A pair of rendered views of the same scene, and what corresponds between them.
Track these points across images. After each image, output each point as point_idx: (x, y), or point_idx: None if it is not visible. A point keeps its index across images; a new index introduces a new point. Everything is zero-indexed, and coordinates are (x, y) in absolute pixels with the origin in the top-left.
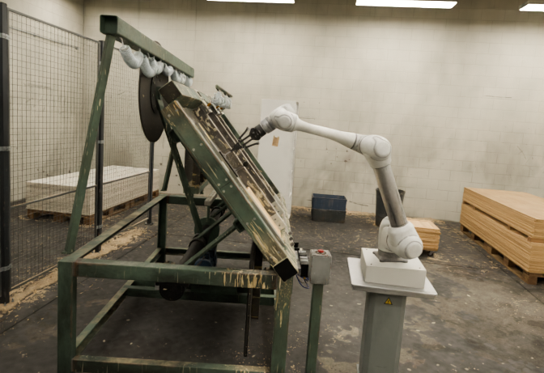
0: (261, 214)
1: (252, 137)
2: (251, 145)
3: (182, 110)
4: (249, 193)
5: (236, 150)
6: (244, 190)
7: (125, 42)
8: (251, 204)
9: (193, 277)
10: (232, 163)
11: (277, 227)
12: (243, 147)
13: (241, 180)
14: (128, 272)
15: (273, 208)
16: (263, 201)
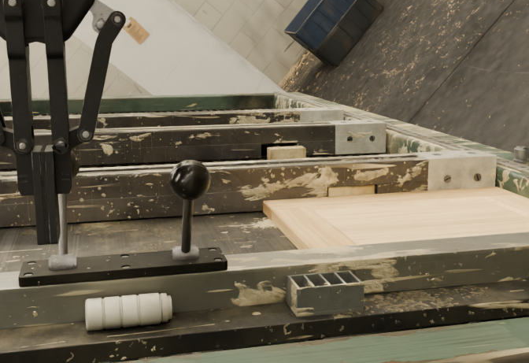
0: (483, 256)
1: (40, 31)
2: (95, 75)
3: None
4: (339, 246)
5: (76, 172)
6: (316, 273)
7: None
8: (486, 331)
9: None
10: (129, 205)
11: (486, 193)
12: (77, 142)
13: (224, 214)
14: None
15: (405, 160)
16: (357, 181)
